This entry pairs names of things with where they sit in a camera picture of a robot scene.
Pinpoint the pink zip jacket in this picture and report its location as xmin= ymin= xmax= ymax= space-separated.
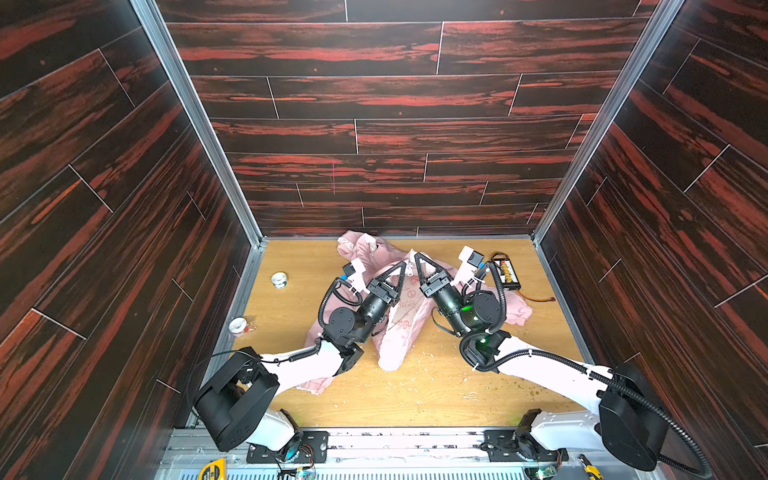
xmin=297 ymin=230 xmax=533 ymax=395

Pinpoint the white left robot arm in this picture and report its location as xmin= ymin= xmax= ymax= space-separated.
xmin=192 ymin=261 xmax=406 ymax=462

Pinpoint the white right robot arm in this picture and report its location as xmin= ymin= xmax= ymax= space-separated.
xmin=413 ymin=247 xmax=713 ymax=479

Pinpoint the small white tape roll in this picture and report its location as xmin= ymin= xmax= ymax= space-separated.
xmin=271 ymin=271 xmax=288 ymax=289

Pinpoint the yellow tape measure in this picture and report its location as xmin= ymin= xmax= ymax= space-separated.
xmin=197 ymin=458 xmax=227 ymax=480

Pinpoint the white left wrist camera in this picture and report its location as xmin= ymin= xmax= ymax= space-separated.
xmin=342 ymin=258 xmax=367 ymax=292

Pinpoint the aluminium front rail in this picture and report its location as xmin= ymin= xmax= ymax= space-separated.
xmin=154 ymin=427 xmax=667 ymax=480

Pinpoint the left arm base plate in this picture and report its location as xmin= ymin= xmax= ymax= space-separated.
xmin=246 ymin=430 xmax=329 ymax=464

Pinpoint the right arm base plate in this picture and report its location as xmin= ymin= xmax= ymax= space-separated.
xmin=480 ymin=429 xmax=569 ymax=463

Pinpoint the yellow handled tool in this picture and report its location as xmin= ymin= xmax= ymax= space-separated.
xmin=578 ymin=454 xmax=604 ymax=480

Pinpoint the aluminium corner post left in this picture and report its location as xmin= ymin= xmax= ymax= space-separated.
xmin=129 ymin=0 xmax=264 ymax=248

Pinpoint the aluminium corner post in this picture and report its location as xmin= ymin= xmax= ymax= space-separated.
xmin=532 ymin=0 xmax=684 ymax=252
xmin=129 ymin=0 xmax=264 ymax=248

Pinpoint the aluminium corner post right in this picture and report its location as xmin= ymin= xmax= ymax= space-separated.
xmin=532 ymin=0 xmax=684 ymax=252

